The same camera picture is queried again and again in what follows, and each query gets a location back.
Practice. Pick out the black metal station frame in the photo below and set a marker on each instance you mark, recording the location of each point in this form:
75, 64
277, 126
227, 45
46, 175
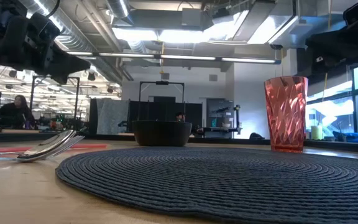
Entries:
77, 99
162, 82

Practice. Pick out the black partition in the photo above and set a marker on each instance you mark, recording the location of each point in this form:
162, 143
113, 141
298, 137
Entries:
166, 110

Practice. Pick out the grey panel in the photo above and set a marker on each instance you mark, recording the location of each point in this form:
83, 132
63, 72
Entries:
112, 116

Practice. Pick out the pale yellow cylinder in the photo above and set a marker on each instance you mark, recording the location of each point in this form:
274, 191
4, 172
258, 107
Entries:
316, 132

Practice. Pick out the long ceiling light strip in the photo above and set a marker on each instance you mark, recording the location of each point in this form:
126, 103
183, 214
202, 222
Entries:
185, 57

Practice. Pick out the black table frame rail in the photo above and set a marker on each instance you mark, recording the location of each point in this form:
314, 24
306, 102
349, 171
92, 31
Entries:
222, 140

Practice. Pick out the blue cushion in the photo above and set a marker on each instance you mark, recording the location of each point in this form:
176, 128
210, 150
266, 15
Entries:
354, 136

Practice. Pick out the black bowl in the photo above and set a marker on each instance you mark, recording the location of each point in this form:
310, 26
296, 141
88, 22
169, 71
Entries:
162, 133

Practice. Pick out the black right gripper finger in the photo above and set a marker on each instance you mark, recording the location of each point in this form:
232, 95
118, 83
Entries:
337, 43

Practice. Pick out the silver spiral air duct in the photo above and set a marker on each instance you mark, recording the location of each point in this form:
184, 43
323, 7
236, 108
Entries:
73, 34

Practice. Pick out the person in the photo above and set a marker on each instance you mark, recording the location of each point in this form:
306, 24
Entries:
180, 117
15, 113

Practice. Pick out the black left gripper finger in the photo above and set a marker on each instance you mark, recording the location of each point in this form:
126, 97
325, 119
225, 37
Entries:
68, 63
61, 79

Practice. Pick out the red strip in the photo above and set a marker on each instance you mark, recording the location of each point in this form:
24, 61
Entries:
92, 146

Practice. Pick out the dark round woven placemat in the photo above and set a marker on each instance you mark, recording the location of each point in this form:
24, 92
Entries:
216, 183

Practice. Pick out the pink faceted plastic tumbler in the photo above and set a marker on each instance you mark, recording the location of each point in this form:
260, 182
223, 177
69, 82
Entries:
286, 115

